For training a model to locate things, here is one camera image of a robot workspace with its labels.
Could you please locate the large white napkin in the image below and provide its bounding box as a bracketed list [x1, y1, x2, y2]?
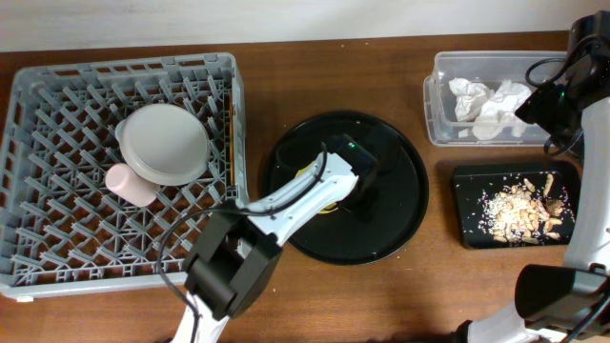
[472, 80, 532, 141]

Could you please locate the wooden chopstick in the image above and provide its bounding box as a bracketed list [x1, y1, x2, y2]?
[229, 95, 235, 186]

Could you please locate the round black tray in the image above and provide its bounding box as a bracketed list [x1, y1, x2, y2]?
[260, 111, 429, 265]

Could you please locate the yellow bowl with food scraps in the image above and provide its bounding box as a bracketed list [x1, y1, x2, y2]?
[295, 163, 338, 214]

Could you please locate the pink cup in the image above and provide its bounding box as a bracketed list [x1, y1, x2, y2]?
[105, 163, 160, 207]

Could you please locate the small white napkin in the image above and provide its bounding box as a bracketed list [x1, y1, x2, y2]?
[449, 78, 494, 122]

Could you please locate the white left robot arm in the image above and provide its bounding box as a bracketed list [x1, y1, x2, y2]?
[166, 134, 378, 342]

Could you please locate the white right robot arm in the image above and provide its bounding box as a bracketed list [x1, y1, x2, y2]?
[451, 10, 609, 342]

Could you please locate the pile of food scraps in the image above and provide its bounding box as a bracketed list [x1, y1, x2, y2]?
[478, 172, 576, 246]

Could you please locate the white round plate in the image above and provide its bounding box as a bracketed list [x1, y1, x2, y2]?
[114, 104, 211, 186]

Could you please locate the clear plastic bin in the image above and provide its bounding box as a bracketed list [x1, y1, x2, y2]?
[423, 50, 566, 147]

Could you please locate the grey dishwasher rack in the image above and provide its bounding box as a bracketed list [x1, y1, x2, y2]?
[1, 52, 249, 299]

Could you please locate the black rectangular tray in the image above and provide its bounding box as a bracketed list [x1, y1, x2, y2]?
[451, 161, 580, 250]

